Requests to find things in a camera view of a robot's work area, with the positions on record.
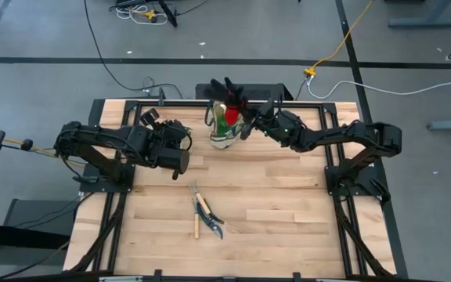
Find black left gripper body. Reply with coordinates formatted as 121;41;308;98
149;146;191;175

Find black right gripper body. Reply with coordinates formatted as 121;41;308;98
263;110;308;152

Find black red gardening glove pair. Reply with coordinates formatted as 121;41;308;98
203;77;250;127

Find beige green canvas gardening bag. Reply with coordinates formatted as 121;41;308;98
207;99;247;151

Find green plastic spray bottle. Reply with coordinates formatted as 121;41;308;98
214;111;231;136

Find small wooden handled garden tool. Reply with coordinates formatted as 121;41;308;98
192;197;202;240

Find teal black pruning shears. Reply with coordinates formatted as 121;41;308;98
195;198;226;240

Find black mesh box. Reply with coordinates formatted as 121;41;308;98
194;82;295;102

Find black tripod leg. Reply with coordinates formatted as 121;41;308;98
157;0;179;28

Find gray bench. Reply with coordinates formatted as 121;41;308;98
0;198;78;281

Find gray desk foot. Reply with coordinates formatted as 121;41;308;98
386;0;451;29

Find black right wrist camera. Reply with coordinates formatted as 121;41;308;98
259;98;276;118

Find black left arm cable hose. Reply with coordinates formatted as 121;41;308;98
56;156;99;185

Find black table frame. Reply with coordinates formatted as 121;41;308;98
63;97;410;282

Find yellow hanging cable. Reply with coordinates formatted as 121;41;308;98
303;0;374;78

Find white floor cable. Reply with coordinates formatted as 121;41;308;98
306;74;451;101

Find black hanging cable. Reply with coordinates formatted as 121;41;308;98
82;0;184;99

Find yellow rope with black knob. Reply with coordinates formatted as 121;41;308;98
2;136;86;168

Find white yellow cable bundle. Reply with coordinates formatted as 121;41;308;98
114;3;170;27

